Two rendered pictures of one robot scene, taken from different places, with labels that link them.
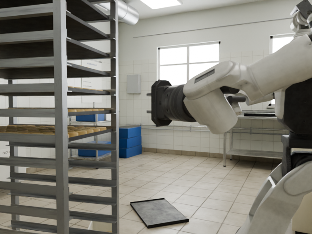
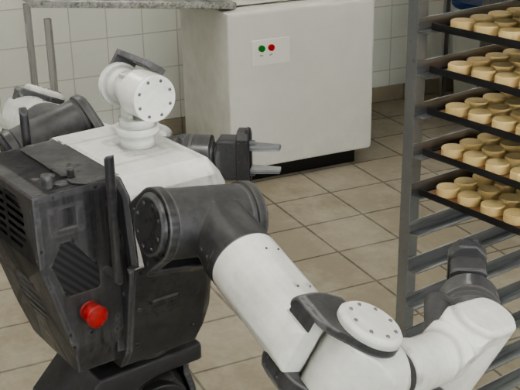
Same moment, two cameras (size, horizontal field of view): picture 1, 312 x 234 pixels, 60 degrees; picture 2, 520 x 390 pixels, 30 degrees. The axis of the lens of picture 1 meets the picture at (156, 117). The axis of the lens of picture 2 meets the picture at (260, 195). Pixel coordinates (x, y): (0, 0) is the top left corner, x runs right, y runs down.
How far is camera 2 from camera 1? 246 cm
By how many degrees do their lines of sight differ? 124
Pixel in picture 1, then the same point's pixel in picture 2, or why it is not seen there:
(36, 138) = (449, 177)
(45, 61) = (443, 63)
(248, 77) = not seen: hidden behind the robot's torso
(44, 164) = (438, 217)
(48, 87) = (439, 104)
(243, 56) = not seen: outside the picture
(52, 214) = (426, 291)
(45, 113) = (440, 142)
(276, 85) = not seen: hidden behind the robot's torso
